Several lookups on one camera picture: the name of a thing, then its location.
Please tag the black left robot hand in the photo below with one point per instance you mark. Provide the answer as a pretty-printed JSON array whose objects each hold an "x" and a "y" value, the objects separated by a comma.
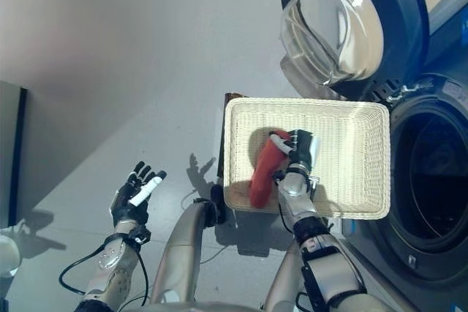
[{"x": 126, "y": 206}]

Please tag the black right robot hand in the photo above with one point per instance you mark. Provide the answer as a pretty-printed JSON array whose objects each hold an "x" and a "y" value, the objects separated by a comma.
[{"x": 301, "y": 147}]

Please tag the red cloth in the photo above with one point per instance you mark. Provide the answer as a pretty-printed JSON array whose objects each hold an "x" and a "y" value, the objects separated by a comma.
[{"x": 265, "y": 173}]

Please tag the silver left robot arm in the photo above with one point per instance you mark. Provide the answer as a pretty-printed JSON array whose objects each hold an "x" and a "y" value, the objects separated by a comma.
[{"x": 113, "y": 268}]

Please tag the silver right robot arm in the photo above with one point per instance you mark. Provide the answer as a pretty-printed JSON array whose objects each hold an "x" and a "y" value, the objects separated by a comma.
[{"x": 329, "y": 272}]

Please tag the dark grey washing machine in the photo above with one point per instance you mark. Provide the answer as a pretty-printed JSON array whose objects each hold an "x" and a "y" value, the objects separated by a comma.
[{"x": 453, "y": 89}]

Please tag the white wicker tray basket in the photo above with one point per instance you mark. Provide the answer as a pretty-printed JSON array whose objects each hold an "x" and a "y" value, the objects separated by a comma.
[{"x": 347, "y": 162}]

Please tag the silver left robot leg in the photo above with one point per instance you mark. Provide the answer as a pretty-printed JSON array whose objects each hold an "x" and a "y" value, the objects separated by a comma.
[{"x": 179, "y": 250}]

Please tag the silver robot leg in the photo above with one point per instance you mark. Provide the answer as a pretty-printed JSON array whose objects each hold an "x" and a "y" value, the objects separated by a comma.
[
  {"x": 285, "y": 279},
  {"x": 179, "y": 250}
]

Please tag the grey robot torso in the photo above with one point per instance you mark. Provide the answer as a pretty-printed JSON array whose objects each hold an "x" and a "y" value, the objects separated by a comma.
[{"x": 183, "y": 307}]

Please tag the white rounded device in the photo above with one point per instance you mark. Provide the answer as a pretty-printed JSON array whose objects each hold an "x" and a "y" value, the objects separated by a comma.
[{"x": 9, "y": 253}]

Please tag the grey cabinet with black edge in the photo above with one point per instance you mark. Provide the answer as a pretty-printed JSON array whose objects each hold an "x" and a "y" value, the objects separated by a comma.
[{"x": 9, "y": 155}]

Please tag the silver right robot leg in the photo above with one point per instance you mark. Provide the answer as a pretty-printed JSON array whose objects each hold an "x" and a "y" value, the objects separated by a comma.
[{"x": 285, "y": 279}]

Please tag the round glass washer door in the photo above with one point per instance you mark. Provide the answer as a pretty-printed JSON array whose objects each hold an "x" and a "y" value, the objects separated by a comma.
[{"x": 402, "y": 16}]

